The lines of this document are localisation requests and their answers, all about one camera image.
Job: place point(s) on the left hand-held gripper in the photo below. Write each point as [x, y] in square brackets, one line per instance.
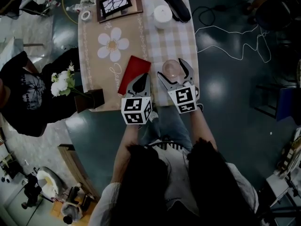
[135, 112]

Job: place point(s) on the person's blue jeans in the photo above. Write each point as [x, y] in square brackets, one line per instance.
[169, 126]

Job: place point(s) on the person's right forearm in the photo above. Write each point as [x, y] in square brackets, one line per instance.
[202, 128]

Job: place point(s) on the brown square vase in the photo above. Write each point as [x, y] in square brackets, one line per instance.
[90, 101]

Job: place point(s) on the black picture frame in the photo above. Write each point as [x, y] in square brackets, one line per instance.
[115, 3]

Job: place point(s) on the blue panel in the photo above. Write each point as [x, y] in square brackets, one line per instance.
[288, 103]

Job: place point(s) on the daisy print checked tablecloth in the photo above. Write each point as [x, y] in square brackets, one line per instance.
[113, 27]

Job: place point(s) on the black office chair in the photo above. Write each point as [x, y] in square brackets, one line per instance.
[277, 10]

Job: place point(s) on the clear plastic bottle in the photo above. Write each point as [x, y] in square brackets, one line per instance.
[74, 8]

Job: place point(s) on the person's left forearm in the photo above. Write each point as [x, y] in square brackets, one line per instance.
[122, 145]

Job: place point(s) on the white artificial flower bouquet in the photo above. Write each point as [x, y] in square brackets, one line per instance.
[61, 82]

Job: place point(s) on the pink translucent cup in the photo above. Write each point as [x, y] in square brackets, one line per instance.
[170, 69]

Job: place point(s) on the white cylindrical container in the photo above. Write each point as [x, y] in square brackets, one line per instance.
[162, 16]

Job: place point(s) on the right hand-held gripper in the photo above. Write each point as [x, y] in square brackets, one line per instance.
[184, 98]

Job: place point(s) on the black oblong case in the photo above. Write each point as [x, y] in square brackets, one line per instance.
[177, 5]

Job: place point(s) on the wooden plank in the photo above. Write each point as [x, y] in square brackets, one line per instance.
[75, 168]

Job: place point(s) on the white round bucket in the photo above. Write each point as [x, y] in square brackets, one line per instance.
[48, 181]

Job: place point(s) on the person's light grey shirt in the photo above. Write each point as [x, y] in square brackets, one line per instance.
[176, 171]

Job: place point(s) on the black metal stool frame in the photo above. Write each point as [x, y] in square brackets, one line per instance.
[265, 100]

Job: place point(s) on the white tape roll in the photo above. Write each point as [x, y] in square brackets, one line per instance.
[86, 15]

